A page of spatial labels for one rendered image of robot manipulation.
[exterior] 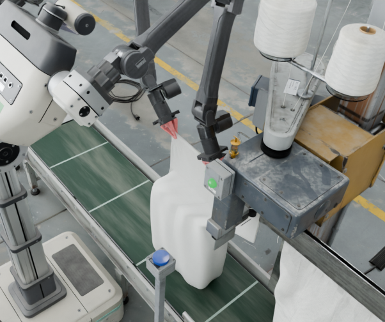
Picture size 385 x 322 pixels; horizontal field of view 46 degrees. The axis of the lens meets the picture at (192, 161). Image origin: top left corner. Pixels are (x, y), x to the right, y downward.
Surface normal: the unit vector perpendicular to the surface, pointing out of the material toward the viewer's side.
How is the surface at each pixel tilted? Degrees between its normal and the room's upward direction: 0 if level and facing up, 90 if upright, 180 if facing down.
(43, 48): 50
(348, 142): 0
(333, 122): 0
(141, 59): 78
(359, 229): 0
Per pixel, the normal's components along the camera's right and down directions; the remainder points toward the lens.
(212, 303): 0.07, -0.74
